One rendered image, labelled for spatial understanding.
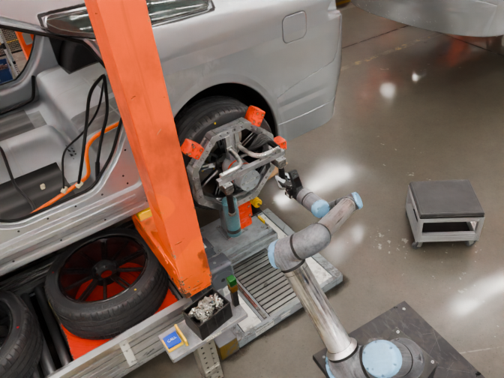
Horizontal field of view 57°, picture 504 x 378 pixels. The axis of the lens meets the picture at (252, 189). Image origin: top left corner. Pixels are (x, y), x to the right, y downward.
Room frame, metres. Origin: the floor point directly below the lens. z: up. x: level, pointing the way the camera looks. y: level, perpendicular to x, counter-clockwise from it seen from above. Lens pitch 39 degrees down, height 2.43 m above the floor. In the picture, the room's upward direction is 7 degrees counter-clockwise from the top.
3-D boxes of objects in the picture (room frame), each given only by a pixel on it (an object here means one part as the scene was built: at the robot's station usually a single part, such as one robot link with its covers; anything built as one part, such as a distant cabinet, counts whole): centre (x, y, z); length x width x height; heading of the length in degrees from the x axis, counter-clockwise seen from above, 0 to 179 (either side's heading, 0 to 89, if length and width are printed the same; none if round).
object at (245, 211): (2.21, 0.11, 0.48); 0.16 x 0.12 x 0.17; 29
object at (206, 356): (1.41, 0.36, 0.21); 0.10 x 0.10 x 0.42; 29
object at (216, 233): (2.33, 0.17, 0.32); 0.40 x 0.30 x 0.28; 119
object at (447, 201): (2.26, -1.25, 0.17); 0.43 x 0.36 x 0.34; 82
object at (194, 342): (1.43, 0.33, 0.44); 0.43 x 0.17 x 0.03; 119
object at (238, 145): (2.12, -0.06, 1.03); 0.19 x 0.18 x 0.11; 29
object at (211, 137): (2.18, 0.09, 0.85); 0.54 x 0.07 x 0.54; 119
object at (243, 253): (2.33, 0.17, 0.13); 0.50 x 0.36 x 0.10; 119
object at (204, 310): (1.45, 0.30, 0.51); 0.20 x 0.14 x 0.13; 128
